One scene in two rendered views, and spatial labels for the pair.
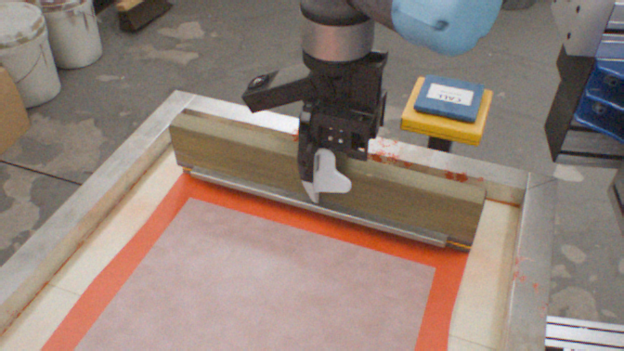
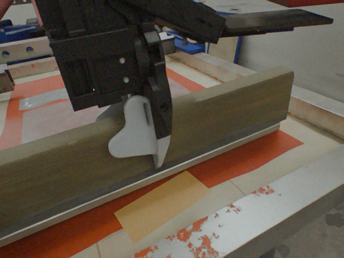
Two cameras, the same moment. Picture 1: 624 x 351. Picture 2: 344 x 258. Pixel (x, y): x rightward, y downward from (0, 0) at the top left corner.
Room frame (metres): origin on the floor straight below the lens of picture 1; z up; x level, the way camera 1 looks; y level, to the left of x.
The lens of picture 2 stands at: (0.70, -0.15, 1.17)
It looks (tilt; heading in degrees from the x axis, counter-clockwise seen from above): 33 degrees down; 135
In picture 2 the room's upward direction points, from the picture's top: 6 degrees counter-clockwise
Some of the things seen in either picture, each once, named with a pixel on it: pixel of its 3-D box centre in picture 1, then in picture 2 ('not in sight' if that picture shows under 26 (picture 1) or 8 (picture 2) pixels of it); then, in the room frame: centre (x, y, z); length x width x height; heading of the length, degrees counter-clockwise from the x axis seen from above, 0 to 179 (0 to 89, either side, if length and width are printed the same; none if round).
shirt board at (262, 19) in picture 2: not in sight; (183, 33); (-0.18, 0.88, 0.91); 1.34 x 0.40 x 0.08; 39
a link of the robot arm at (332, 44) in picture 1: (338, 28); not in sight; (0.52, -0.03, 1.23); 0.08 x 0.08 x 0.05
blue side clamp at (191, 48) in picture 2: not in sight; (173, 48); (0.16, 0.43, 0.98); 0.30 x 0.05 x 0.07; 159
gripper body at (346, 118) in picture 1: (341, 97); (101, 23); (0.51, -0.03, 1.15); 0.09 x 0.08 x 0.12; 69
